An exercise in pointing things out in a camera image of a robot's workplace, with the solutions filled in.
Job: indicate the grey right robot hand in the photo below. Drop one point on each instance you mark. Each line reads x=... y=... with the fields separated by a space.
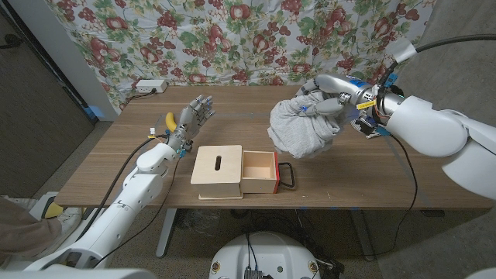
x=345 y=87

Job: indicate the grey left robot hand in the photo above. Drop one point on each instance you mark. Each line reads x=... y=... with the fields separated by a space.
x=190 y=122

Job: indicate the grey shirt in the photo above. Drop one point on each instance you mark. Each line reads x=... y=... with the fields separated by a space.
x=298 y=133

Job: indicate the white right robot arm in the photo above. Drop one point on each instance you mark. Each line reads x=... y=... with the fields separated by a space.
x=434 y=128

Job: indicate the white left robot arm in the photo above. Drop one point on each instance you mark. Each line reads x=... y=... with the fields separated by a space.
x=135 y=193

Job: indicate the yellow banana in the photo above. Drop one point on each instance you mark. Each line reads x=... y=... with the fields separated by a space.
x=171 y=122

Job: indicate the white power strip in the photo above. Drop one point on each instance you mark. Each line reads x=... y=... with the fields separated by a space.
x=149 y=85

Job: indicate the wooden box with slot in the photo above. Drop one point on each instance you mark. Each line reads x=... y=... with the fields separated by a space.
x=215 y=182

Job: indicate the floral fruit print backdrop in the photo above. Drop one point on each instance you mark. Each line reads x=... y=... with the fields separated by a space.
x=240 y=42

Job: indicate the blue object on floor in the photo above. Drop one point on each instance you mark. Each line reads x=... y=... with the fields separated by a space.
x=94 y=112

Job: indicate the grey table leg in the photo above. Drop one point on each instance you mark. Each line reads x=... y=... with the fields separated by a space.
x=166 y=234
x=363 y=236

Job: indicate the white shoe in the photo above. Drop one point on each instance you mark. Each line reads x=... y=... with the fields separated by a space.
x=71 y=219

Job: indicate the dark brown door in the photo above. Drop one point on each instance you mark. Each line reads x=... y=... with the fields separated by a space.
x=35 y=116

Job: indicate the white robot torso base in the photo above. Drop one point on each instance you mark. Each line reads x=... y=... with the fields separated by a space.
x=271 y=255

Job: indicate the white and yellow floor base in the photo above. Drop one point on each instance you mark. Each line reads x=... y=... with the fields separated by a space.
x=50 y=209

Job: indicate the white robot chest edge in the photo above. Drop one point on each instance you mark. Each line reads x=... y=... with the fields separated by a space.
x=77 y=274

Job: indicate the brown trouser leg of person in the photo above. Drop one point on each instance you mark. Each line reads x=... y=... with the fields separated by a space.
x=23 y=228

